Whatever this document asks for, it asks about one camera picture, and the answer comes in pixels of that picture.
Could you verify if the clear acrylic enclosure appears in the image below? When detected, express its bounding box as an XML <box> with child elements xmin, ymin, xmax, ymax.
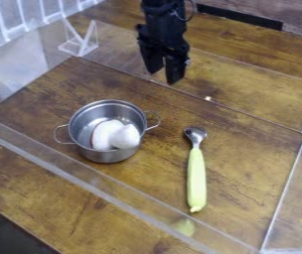
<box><xmin>0</xmin><ymin>23</ymin><xmax>302</xmax><ymax>254</ymax></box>

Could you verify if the black bar on wall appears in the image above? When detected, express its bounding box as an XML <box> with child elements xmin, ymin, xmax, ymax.
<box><xmin>197</xmin><ymin>4</ymin><xmax>284</xmax><ymax>31</ymax></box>

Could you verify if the small steel pot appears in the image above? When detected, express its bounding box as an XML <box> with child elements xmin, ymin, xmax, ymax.
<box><xmin>54</xmin><ymin>99</ymin><xmax>161</xmax><ymax>164</ymax></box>

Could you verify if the white mushroom toy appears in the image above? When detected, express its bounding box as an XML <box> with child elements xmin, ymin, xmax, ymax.
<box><xmin>90</xmin><ymin>120</ymin><xmax>141</xmax><ymax>151</ymax></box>

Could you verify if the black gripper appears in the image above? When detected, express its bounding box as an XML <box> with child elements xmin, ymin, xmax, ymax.
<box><xmin>137</xmin><ymin>0</ymin><xmax>190</xmax><ymax>84</ymax></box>

